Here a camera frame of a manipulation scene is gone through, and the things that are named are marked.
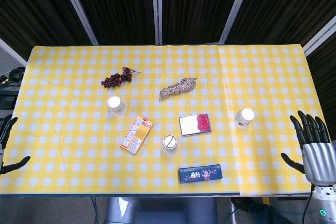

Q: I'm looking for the red ink pad case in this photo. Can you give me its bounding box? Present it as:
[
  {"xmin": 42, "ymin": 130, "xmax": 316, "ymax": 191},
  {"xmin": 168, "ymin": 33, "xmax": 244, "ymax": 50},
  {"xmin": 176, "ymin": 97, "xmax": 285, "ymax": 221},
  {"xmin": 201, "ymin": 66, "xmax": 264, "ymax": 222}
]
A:
[{"xmin": 178, "ymin": 113, "xmax": 213, "ymax": 137}]

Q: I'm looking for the black cable bundle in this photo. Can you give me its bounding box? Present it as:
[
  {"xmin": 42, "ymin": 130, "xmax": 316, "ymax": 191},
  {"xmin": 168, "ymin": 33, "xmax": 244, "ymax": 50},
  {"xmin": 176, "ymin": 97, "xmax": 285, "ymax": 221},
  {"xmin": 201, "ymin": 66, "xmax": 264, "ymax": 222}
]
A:
[{"xmin": 0, "ymin": 66, "xmax": 26, "ymax": 86}]

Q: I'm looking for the paper cup green flower print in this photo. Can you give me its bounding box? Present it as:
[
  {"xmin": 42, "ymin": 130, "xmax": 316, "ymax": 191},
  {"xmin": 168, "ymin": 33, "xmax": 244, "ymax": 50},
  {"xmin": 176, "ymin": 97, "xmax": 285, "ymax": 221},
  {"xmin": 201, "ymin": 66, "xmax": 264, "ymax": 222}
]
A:
[{"xmin": 107, "ymin": 96, "xmax": 128, "ymax": 117}]

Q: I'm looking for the white screen frame post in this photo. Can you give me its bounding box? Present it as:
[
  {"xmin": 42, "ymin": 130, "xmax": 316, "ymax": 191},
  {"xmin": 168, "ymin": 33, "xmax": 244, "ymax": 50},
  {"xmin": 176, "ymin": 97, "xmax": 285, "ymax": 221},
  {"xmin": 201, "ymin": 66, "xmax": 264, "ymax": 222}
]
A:
[
  {"xmin": 56, "ymin": 0, "xmax": 99, "ymax": 46},
  {"xmin": 0, "ymin": 37, "xmax": 27, "ymax": 67},
  {"xmin": 303, "ymin": 19, "xmax": 336, "ymax": 56},
  {"xmin": 151, "ymin": 0, "xmax": 164, "ymax": 46},
  {"xmin": 219, "ymin": 0, "xmax": 254, "ymax": 45}
]

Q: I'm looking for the orange printed carton box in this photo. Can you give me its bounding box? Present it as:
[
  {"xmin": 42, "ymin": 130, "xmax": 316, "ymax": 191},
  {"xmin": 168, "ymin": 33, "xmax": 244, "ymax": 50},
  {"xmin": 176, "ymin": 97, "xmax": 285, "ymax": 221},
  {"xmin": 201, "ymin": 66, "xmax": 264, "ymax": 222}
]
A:
[{"xmin": 119, "ymin": 115, "xmax": 154, "ymax": 155}]

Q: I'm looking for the grey robot torso base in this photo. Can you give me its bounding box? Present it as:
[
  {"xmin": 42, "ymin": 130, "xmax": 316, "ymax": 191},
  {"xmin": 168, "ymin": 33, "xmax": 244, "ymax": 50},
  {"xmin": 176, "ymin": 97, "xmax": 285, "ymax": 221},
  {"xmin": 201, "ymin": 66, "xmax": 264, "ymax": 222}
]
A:
[{"xmin": 104, "ymin": 197, "xmax": 218, "ymax": 224}]

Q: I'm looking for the dark ribbed screen panel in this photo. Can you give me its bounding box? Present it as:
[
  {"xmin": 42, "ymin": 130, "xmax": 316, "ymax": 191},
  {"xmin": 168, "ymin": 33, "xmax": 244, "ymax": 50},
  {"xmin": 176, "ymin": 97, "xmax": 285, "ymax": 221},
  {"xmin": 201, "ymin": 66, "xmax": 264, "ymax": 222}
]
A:
[
  {"xmin": 0, "ymin": 0, "xmax": 90, "ymax": 61},
  {"xmin": 161, "ymin": 0, "xmax": 249, "ymax": 45},
  {"xmin": 67, "ymin": 0, "xmax": 156, "ymax": 46},
  {"xmin": 225, "ymin": 0, "xmax": 336, "ymax": 51}
]

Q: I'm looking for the dark blue printed box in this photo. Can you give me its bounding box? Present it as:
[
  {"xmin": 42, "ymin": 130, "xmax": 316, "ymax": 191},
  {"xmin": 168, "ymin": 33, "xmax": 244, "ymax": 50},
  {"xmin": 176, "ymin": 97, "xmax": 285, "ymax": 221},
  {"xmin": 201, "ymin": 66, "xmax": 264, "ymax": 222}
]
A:
[{"xmin": 178, "ymin": 164, "xmax": 224, "ymax": 184}]

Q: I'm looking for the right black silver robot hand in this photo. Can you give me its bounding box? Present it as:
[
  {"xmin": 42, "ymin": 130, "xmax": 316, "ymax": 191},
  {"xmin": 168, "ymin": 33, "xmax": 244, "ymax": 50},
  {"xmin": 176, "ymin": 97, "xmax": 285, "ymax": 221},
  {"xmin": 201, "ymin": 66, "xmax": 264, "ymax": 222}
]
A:
[{"xmin": 280, "ymin": 110, "xmax": 336, "ymax": 186}]

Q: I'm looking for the yellow white checked tablecloth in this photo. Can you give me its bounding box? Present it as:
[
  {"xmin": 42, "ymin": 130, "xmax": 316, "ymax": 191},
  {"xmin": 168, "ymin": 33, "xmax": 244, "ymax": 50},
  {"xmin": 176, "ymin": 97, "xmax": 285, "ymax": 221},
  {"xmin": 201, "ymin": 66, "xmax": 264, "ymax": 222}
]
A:
[{"xmin": 0, "ymin": 44, "xmax": 312, "ymax": 197}]

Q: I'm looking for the dark red grape bunch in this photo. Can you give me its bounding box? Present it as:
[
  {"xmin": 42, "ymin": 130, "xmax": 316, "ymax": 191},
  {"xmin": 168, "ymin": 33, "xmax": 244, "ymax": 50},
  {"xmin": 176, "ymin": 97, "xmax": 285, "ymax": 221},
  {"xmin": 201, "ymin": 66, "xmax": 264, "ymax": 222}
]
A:
[{"xmin": 101, "ymin": 66, "xmax": 141, "ymax": 88}]

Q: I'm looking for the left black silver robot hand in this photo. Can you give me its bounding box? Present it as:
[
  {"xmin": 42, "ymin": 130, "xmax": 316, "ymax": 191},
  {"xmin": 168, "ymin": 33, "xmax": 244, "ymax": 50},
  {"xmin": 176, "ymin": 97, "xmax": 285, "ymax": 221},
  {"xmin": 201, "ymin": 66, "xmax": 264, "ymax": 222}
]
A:
[{"xmin": 0, "ymin": 115, "xmax": 32, "ymax": 175}]

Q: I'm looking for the coiled speckled rope bundle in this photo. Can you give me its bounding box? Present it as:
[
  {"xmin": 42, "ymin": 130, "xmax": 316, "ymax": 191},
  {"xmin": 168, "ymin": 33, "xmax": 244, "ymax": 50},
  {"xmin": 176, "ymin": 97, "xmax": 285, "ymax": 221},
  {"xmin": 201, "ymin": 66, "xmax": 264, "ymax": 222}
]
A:
[{"xmin": 159, "ymin": 77, "xmax": 198, "ymax": 101}]

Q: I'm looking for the paper cup black flower print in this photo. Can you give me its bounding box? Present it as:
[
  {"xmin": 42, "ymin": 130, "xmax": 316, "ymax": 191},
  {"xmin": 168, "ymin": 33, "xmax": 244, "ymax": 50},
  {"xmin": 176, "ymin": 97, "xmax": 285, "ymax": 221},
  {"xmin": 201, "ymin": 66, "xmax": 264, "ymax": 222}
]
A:
[{"xmin": 233, "ymin": 108, "xmax": 255, "ymax": 130}]

